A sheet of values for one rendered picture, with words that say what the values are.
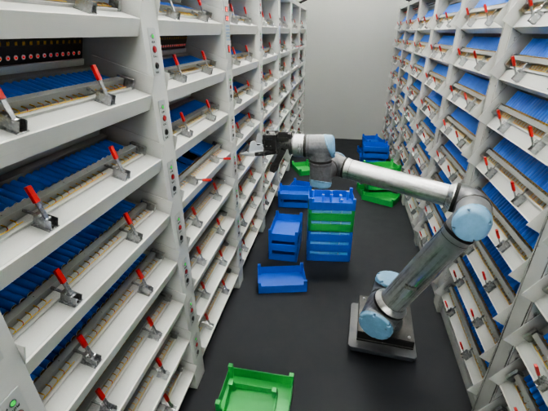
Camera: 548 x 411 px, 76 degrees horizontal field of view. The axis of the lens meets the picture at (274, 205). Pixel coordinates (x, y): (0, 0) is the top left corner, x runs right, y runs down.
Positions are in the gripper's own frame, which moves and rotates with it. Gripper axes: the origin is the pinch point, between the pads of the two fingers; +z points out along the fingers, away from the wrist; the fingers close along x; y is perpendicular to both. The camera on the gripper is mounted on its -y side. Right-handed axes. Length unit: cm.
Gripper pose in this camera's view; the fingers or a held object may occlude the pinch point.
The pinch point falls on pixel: (245, 149)
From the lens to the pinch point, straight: 147.9
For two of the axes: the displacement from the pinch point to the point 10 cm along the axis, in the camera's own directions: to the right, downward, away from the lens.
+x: -1.8, 4.4, -8.8
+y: -0.4, -9.0, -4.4
